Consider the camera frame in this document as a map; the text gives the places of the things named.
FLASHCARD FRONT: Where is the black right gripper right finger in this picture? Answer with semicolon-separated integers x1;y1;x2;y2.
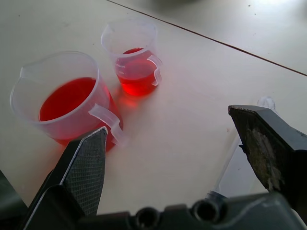
227;104;307;216

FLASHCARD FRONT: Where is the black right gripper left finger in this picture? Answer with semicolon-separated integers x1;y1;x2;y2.
20;126;108;230

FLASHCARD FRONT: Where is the large beaker with red liquid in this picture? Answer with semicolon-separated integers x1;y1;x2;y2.
10;50;127;152

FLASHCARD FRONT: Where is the small beaker with red liquid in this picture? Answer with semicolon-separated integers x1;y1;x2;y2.
100;20;163;97

